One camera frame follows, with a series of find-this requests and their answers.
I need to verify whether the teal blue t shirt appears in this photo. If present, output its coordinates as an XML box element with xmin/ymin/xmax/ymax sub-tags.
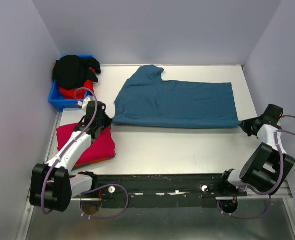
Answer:
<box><xmin>113</xmin><ymin>65</ymin><xmax>240</xmax><ymax>129</ymax></box>

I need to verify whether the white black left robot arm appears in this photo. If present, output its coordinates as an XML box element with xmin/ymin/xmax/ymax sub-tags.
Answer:
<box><xmin>29</xmin><ymin>100</ymin><xmax>116</xmax><ymax>215</ymax></box>

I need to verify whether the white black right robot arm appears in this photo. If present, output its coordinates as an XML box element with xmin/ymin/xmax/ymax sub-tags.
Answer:
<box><xmin>217</xmin><ymin>104</ymin><xmax>295</xmax><ymax>196</ymax></box>

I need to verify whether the folded magenta t shirt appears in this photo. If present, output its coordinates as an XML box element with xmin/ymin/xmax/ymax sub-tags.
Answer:
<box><xmin>56</xmin><ymin>123</ymin><xmax>116</xmax><ymax>163</ymax></box>

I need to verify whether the red crumpled garment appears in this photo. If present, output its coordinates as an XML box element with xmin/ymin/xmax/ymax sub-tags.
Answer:
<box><xmin>57</xmin><ymin>66</ymin><xmax>96</xmax><ymax>100</ymax></box>

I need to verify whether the folded orange t shirt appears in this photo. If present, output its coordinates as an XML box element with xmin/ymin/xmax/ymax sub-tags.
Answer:
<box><xmin>74</xmin><ymin>157</ymin><xmax>113</xmax><ymax>168</ymax></box>

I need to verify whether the blue plastic bin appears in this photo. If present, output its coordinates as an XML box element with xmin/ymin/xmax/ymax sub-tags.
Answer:
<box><xmin>48</xmin><ymin>55</ymin><xmax>93</xmax><ymax>110</ymax></box>

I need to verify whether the black crumpled garment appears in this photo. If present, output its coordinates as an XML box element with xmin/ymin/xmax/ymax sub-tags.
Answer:
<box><xmin>52</xmin><ymin>55</ymin><xmax>102</xmax><ymax>90</ymax></box>

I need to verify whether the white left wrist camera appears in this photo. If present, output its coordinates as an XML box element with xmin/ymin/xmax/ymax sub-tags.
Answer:
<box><xmin>77</xmin><ymin>96</ymin><xmax>93</xmax><ymax>111</ymax></box>

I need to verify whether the aluminium frame rail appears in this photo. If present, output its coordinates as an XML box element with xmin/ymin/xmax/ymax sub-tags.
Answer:
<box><xmin>216</xmin><ymin>182</ymin><xmax>294</xmax><ymax>201</ymax></box>

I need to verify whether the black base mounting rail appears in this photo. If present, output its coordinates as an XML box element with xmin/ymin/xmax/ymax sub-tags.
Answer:
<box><xmin>68</xmin><ymin>172</ymin><xmax>248</xmax><ymax>210</ymax></box>

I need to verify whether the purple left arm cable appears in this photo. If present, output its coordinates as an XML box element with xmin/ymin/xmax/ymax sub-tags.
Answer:
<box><xmin>41</xmin><ymin>87</ymin><xmax>130</xmax><ymax>221</ymax></box>

